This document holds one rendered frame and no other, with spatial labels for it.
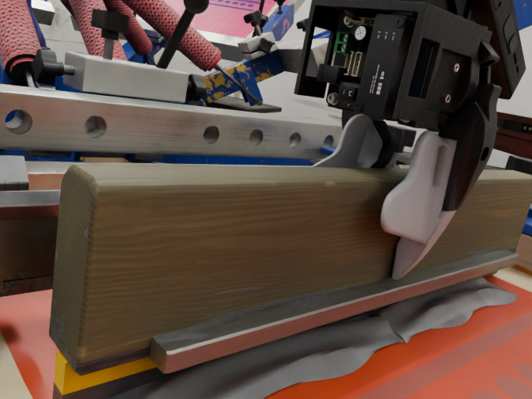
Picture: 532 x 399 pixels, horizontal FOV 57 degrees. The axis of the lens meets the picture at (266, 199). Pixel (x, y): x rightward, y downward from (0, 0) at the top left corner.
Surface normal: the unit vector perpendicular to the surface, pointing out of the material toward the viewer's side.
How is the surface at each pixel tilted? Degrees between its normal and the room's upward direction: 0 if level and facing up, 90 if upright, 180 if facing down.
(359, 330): 32
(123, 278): 89
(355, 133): 95
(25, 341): 0
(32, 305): 0
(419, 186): 85
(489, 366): 0
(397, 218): 85
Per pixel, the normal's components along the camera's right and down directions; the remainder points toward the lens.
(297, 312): 0.18, -0.95
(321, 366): 0.54, -0.50
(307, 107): -0.74, 0.04
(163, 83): 0.65, 0.31
